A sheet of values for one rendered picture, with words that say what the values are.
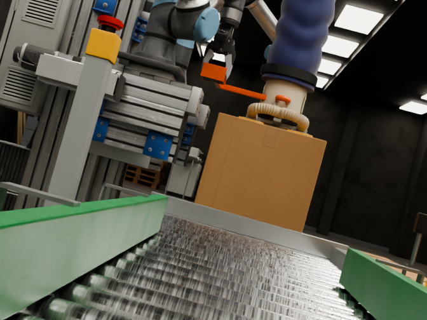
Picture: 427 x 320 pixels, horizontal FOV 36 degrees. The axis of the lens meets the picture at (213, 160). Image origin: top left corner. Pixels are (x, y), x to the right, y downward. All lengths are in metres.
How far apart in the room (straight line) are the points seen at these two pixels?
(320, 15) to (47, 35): 1.04
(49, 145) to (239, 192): 0.73
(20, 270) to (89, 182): 1.90
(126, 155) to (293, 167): 0.60
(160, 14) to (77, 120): 0.71
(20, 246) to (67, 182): 1.16
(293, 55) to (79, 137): 1.14
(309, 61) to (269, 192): 0.57
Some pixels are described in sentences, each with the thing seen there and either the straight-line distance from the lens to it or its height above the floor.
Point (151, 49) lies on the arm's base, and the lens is 2.25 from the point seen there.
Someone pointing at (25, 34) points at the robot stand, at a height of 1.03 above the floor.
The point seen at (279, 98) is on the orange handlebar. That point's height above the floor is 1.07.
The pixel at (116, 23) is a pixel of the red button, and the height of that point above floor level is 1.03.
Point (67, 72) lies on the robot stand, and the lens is 2.17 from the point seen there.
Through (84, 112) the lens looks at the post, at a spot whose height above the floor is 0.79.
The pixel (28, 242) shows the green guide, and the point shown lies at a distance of 0.55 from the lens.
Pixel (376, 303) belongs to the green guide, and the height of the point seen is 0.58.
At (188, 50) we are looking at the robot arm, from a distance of 2.78.
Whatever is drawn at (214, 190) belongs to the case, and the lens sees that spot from 2.32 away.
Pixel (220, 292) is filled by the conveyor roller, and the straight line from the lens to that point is 1.02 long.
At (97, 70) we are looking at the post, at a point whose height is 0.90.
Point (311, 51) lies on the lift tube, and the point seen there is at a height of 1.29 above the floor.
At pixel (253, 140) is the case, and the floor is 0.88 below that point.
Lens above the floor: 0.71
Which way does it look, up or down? 2 degrees up
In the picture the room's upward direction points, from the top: 15 degrees clockwise
